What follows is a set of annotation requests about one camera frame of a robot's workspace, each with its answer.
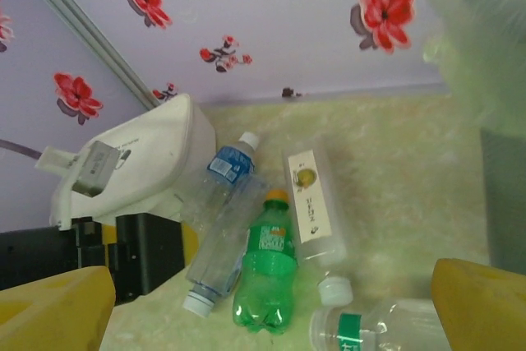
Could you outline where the aluminium frame post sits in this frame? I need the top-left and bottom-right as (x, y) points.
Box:
(7, 0), (165, 109)

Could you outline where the small clear bottle green label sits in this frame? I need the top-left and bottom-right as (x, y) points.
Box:
(310, 276), (453, 351)

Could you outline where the blue label water bottle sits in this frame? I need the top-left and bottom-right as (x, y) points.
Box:
(180, 131), (260, 224)

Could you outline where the clear bottle white cap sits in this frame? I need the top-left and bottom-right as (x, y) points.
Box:
(182, 173), (268, 319)

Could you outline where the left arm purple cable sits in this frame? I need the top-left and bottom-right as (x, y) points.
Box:
(0, 138), (43, 162)

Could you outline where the bin with green liner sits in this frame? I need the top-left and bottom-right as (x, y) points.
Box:
(421, 0), (526, 276)

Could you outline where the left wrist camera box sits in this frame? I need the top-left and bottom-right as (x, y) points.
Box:
(35, 140), (121, 200)

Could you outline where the rectangular clear bottle white label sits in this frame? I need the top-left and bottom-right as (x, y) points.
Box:
(281, 135), (348, 270)

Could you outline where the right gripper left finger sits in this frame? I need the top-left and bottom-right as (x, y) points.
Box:
(0, 266), (117, 351)

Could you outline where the white lidded plastic container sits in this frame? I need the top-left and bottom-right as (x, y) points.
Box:
(48, 94), (219, 231)

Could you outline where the green soda bottle yellow cap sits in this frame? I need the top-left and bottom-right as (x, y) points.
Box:
(232, 188), (299, 335)

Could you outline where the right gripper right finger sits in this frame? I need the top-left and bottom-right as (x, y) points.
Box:
(431, 257), (526, 351)

